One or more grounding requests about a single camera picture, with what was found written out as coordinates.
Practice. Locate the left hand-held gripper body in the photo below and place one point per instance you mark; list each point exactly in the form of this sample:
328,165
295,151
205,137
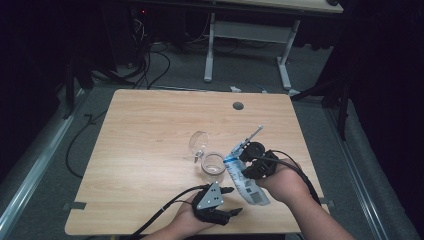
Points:
210,200

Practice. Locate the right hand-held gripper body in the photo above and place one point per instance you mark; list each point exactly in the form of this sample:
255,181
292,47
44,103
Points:
265,165

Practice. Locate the white and blue milk pouch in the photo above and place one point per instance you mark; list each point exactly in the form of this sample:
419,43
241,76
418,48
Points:
248,190

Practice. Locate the clear glass jar with lid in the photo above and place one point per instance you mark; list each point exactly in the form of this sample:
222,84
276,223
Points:
213,166

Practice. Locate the person's right hand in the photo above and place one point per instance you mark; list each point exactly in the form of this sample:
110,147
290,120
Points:
286,185

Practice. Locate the person's left hand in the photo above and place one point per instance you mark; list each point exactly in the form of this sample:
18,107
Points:
188,220

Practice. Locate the white paper scrap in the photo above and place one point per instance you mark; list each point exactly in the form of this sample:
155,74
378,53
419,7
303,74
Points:
235,89

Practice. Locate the blue and white scrap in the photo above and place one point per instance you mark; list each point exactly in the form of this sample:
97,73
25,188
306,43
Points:
262,89

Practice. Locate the grey tape strip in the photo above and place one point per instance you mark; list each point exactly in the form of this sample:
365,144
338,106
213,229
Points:
75,205
328,202

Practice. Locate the black stand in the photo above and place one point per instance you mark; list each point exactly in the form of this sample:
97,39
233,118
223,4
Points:
69,90
342,110

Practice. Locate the desk with white legs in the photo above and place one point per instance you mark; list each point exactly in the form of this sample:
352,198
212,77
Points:
250,31

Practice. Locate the dark computer tower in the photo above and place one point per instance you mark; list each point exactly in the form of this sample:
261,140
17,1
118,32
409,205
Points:
126,36

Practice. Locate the metal floor rail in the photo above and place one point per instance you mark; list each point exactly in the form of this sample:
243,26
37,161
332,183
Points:
36,163
358,180

